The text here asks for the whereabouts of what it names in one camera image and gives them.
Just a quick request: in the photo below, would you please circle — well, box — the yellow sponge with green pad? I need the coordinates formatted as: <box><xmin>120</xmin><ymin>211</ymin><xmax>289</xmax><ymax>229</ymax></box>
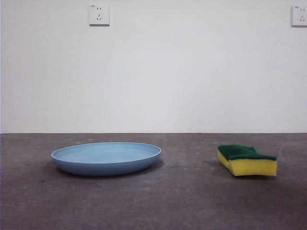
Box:
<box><xmin>217</xmin><ymin>144</ymin><xmax>278</xmax><ymax>177</ymax></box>

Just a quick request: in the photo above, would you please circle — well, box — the blue round plate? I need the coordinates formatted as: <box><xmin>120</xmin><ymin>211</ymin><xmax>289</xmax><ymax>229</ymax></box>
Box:
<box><xmin>50</xmin><ymin>141</ymin><xmax>162</xmax><ymax>177</ymax></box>

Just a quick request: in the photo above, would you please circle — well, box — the white wall socket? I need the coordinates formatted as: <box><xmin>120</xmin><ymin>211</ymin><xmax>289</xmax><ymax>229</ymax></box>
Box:
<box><xmin>291</xmin><ymin>5</ymin><xmax>307</xmax><ymax>27</ymax></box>
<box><xmin>88</xmin><ymin>3</ymin><xmax>111</xmax><ymax>26</ymax></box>

